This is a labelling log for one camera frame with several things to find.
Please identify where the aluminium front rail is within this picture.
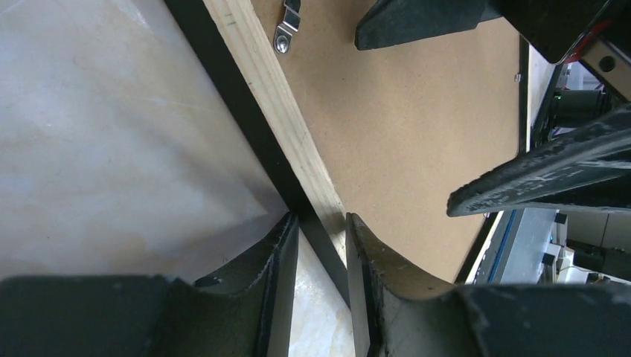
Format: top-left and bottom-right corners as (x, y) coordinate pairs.
(473, 208), (557, 284)

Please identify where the wooden picture frame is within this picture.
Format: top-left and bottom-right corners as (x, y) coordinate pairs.
(162, 0), (558, 306)

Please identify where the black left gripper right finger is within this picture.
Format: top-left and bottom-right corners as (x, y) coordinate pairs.
(346, 213), (630, 356)

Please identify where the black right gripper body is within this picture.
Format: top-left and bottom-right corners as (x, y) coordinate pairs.
(491, 1), (630, 101)

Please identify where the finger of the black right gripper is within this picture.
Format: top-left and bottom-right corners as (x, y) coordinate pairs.
(446, 104), (630, 217)
(354, 0), (502, 51)

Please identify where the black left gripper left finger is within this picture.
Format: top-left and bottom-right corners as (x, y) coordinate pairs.
(1, 213), (299, 356)

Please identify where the brown cardboard backing board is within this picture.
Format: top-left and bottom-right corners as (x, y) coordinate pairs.
(278, 1), (519, 282)

